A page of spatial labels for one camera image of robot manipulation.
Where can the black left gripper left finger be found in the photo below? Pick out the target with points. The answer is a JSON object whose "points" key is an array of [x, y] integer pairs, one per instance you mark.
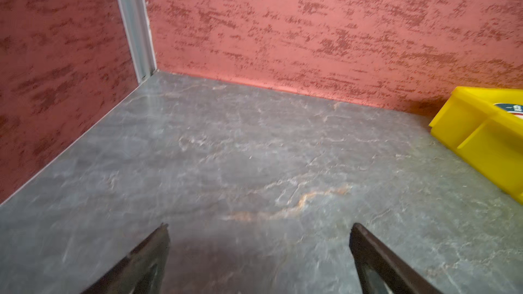
{"points": [[141, 270]]}

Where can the left aluminium corner post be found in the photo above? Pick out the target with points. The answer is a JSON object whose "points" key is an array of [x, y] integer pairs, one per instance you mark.
{"points": [[138, 33]]}

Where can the yellow plastic bin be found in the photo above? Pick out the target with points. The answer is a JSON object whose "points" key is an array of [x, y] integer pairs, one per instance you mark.
{"points": [[486, 137]]}

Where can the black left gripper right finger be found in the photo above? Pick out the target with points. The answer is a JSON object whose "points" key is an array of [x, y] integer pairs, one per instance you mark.
{"points": [[379, 269]]}

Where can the green red rim plate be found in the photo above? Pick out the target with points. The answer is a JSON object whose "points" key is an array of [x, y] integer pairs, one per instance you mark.
{"points": [[513, 109]]}

